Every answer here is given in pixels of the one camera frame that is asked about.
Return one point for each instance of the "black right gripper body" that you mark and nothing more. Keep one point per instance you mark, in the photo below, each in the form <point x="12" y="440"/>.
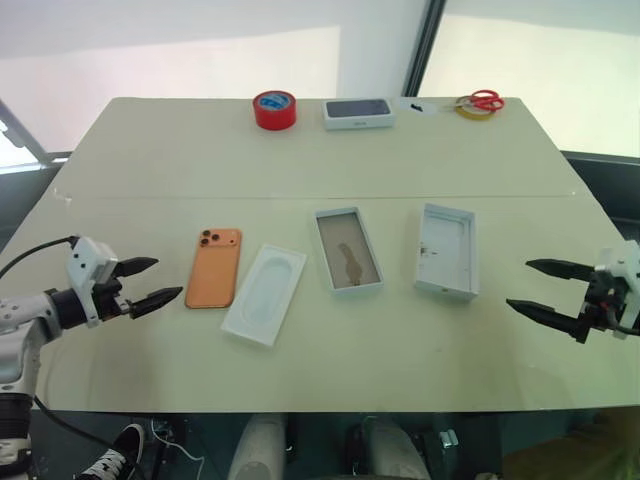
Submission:
<point x="605" y="297"/>

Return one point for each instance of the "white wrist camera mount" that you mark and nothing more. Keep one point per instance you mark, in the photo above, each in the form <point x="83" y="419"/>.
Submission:
<point x="87" y="265"/>
<point x="627" y="265"/>

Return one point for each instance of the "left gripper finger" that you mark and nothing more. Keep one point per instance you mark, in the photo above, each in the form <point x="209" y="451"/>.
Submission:
<point x="155" y="301"/>
<point x="137" y="265"/>

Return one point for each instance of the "orange smartphone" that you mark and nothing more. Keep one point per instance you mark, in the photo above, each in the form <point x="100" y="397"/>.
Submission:
<point x="214" y="272"/>

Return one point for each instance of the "grey metal frame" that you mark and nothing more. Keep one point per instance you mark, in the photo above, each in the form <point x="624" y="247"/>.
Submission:
<point x="22" y="137"/>

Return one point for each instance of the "pale rounded shape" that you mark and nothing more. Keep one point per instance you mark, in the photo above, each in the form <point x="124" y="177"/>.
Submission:
<point x="257" y="447"/>
<point x="395" y="450"/>

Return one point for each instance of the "dark window frame post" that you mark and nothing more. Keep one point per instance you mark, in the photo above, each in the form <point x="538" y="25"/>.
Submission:
<point x="425" y="45"/>

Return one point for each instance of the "closed white phone box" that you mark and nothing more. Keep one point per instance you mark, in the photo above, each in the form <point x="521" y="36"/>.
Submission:
<point x="360" y="114"/>

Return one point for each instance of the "white box lid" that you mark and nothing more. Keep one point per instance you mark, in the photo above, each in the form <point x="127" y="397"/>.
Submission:
<point x="445" y="252"/>

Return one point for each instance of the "small silver clamp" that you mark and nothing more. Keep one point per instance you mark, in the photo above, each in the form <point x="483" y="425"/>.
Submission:
<point x="448" y="438"/>

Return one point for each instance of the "small black clip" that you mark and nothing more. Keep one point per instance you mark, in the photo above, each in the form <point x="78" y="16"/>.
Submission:
<point x="415" y="106"/>

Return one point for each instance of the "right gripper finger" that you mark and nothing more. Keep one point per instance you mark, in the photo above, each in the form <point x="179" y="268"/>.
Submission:
<point x="545" y="314"/>
<point x="562" y="271"/>

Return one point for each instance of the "white plastic tray insert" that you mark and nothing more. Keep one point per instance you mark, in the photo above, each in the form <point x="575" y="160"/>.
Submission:
<point x="264" y="295"/>

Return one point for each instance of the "black and white sneaker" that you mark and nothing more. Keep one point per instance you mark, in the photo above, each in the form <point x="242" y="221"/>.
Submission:
<point x="117" y="452"/>

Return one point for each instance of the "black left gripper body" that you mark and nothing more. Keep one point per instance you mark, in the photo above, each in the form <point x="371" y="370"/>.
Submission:
<point x="111" y="295"/>

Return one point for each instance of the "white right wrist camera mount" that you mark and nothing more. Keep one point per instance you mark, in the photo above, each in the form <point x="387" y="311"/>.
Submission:
<point x="627" y="265"/>

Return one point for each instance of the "white box with brown inside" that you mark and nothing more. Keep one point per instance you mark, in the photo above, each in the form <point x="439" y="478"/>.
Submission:
<point x="348" y="252"/>

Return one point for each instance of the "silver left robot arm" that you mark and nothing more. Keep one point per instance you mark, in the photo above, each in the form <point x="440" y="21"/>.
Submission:
<point x="20" y="312"/>

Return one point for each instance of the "dark furniture edge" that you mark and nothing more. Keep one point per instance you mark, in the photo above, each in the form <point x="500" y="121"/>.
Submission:
<point x="615" y="190"/>

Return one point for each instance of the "red tape roll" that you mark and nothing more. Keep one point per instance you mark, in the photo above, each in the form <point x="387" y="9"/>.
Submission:
<point x="274" y="112"/>

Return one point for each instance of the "yellow tape roll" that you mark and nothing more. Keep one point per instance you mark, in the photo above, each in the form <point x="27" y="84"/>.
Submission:
<point x="472" y="114"/>

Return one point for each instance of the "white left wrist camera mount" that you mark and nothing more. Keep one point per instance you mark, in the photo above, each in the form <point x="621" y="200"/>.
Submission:
<point x="87" y="265"/>

